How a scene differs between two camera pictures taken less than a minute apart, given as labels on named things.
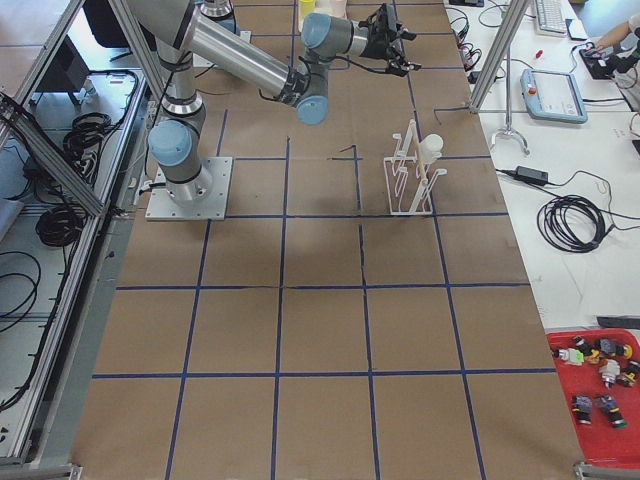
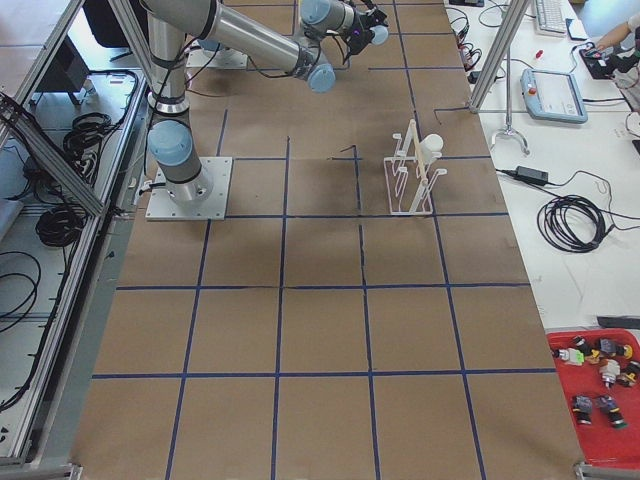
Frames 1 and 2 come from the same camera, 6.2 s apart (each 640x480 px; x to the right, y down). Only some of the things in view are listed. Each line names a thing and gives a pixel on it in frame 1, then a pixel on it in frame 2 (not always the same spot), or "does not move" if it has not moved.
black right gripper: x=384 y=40 -> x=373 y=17
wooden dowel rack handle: x=424 y=180 does not move
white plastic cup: x=431 y=148 does not move
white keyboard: x=551 y=18 does not move
